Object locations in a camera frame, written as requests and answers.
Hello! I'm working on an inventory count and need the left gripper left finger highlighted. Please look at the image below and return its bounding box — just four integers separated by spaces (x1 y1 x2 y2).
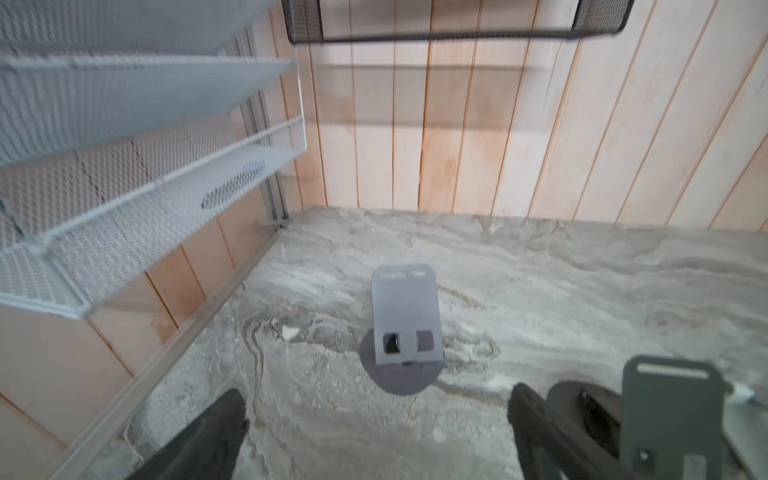
128 389 250 480

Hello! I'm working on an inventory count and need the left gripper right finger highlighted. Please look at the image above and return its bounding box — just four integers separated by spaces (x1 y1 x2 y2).
507 383 633 479

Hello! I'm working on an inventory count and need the dark stand under green phone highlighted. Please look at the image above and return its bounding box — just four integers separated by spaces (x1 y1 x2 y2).
546 355 727 479

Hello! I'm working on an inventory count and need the dark stand far left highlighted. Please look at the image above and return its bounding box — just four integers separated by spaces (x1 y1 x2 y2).
359 264 445 396

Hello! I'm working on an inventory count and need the white stand middle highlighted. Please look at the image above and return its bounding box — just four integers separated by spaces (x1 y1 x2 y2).
723 382 767 479

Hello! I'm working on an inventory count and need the white wire mesh shelf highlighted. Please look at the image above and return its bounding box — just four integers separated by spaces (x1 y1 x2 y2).
1 1 306 320

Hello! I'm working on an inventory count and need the black wire mesh basket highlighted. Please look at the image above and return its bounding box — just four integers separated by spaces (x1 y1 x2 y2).
282 1 633 45

